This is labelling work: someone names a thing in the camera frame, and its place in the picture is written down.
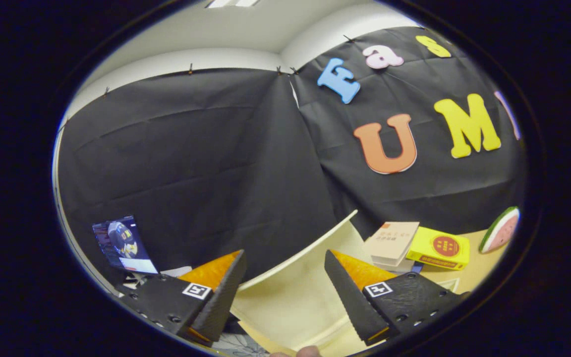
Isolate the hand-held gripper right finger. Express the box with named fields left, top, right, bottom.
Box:
left=324, top=249, right=469, bottom=347

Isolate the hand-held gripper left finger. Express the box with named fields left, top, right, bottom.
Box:
left=117, top=249, right=247, bottom=347

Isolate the cream storage box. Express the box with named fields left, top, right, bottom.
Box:
left=230, top=210, right=460, bottom=357

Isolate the patterned paper sheet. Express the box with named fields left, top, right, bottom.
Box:
left=211, top=332, right=269, bottom=357

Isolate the grey book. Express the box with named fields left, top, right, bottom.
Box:
left=370, top=255, right=415, bottom=274

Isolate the beige book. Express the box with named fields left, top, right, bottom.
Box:
left=363, top=222, right=420, bottom=267

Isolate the yellow book red label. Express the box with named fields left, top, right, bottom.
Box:
left=406, top=227, right=470, bottom=271

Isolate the black backdrop cloth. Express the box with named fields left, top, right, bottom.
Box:
left=57, top=27, right=526, bottom=288

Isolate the watermelon slice plush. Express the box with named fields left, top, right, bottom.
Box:
left=479, top=206, right=520, bottom=254

